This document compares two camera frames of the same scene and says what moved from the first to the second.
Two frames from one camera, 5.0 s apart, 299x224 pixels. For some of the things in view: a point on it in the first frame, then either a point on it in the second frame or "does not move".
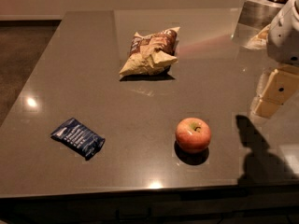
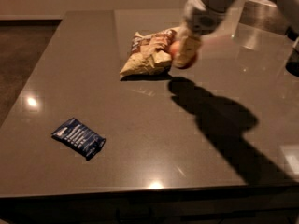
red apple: x=192 y=134 -> x=175 y=52
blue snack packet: x=80 y=138 does not move
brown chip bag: x=150 y=54 does not move
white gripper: x=284 y=37 -> x=198 y=20
